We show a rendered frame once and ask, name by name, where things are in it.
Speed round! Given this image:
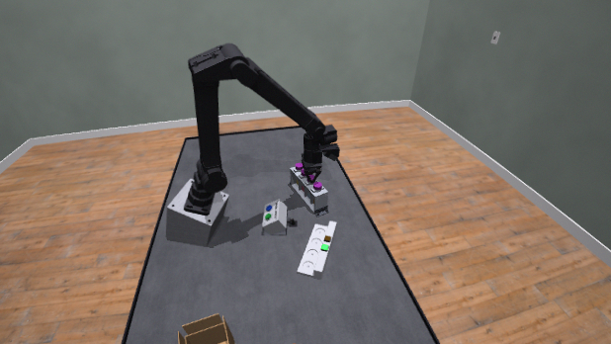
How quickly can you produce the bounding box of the brown cardboard box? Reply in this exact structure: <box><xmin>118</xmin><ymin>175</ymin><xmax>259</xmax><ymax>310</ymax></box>
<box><xmin>178</xmin><ymin>313</ymin><xmax>235</xmax><ymax>344</ymax></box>

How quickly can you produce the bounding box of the white button housing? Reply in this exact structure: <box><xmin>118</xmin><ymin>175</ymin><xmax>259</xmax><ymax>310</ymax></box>
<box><xmin>262</xmin><ymin>199</ymin><xmax>297</xmax><ymax>235</ymax></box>

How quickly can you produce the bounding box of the white tray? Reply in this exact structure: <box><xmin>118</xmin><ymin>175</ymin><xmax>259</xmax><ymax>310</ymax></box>
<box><xmin>298</xmin><ymin>221</ymin><xmax>336</xmax><ymax>280</ymax></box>

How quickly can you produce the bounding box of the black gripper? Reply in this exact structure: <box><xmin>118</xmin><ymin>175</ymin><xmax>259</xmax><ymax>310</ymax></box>
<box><xmin>302</xmin><ymin>149</ymin><xmax>321</xmax><ymax>184</ymax></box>

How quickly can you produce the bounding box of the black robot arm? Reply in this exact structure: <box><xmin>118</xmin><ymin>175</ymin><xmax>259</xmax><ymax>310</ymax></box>
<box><xmin>184</xmin><ymin>43</ymin><xmax>340</xmax><ymax>215</ymax></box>

